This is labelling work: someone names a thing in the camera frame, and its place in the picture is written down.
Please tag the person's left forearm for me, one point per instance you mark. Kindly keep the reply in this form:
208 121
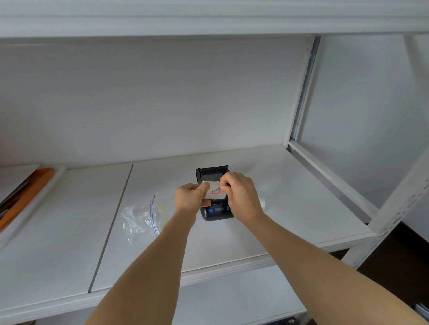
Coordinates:
144 278

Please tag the black portable label printer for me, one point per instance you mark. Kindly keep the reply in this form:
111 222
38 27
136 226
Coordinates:
214 201

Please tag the person's right forearm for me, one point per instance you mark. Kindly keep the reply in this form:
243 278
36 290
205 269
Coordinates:
331 278

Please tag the person's left thumb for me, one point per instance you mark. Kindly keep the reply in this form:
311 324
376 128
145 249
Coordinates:
203 189

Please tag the clear zip plastic bag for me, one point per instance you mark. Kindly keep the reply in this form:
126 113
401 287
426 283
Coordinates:
142 217

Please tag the white label with red mark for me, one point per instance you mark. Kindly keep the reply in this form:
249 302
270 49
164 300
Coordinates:
213 191

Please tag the white metal shelving rack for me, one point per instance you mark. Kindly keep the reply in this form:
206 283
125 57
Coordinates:
214 134

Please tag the person's left hand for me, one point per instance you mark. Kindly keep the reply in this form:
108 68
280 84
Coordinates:
187 201

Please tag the person's right hand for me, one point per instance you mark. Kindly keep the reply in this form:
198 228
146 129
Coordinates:
243 201

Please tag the person's right thumb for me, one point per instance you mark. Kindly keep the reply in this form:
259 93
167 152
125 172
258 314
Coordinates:
227 192

